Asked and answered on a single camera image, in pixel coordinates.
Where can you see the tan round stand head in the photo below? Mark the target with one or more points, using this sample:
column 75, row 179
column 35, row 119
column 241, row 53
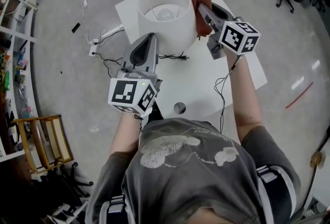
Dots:
column 317, row 159

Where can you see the brown cloth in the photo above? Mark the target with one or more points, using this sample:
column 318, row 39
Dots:
column 199, row 11

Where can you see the white lamp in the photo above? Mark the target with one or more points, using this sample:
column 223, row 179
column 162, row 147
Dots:
column 167, row 29

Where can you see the white shelf unit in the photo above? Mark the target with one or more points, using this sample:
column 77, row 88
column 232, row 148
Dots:
column 15, row 68

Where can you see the person's grey printed t-shirt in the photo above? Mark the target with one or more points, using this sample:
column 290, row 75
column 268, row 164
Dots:
column 190, row 174

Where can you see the person's left forearm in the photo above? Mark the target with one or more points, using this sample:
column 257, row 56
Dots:
column 126, row 135

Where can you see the white power adapter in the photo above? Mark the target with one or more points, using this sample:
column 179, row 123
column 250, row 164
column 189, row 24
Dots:
column 84, row 2

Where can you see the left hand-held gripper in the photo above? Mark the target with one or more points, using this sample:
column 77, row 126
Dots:
column 129, row 94

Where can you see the person's right forearm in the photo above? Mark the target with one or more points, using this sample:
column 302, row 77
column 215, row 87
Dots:
column 245, row 99

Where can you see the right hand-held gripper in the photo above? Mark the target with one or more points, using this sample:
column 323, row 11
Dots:
column 233, row 37

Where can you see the small black flat device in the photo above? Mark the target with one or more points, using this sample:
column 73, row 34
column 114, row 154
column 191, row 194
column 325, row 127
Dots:
column 75, row 27

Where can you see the yellow wooden frame chair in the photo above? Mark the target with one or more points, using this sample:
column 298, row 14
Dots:
column 43, row 143

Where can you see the white power strip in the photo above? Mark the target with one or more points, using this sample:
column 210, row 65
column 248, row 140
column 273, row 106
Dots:
column 93, row 47

